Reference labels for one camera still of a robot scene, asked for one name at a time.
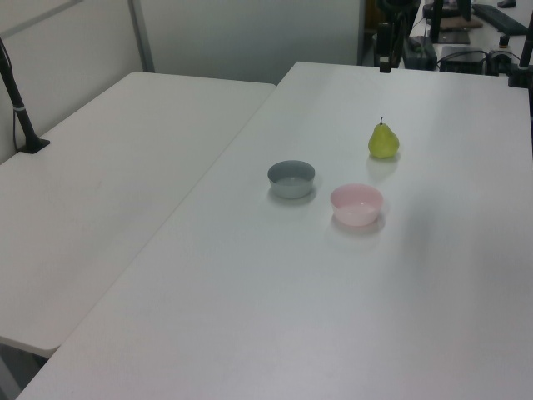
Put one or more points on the Franka gripper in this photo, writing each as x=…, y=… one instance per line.
x=385, y=41

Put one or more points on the pink plastic bowl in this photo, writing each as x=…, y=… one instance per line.
x=357, y=205

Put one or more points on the grey plastic bowl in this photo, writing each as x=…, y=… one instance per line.
x=291, y=179

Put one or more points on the black monitor stand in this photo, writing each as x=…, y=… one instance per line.
x=436, y=21

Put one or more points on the black electronics box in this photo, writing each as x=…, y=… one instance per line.
x=462, y=62

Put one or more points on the brown desk pad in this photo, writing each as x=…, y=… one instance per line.
x=460, y=23

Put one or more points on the black keyboard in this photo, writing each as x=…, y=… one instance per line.
x=501, y=18

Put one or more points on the black pole clamp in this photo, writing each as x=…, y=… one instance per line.
x=516, y=77

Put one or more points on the white side table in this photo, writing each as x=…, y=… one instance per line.
x=104, y=200

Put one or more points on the white partition panel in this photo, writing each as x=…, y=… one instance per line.
x=62, y=46

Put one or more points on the grey metal partition post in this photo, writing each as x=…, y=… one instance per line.
x=141, y=35

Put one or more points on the black camera pole with base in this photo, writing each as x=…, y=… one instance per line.
x=18, y=108

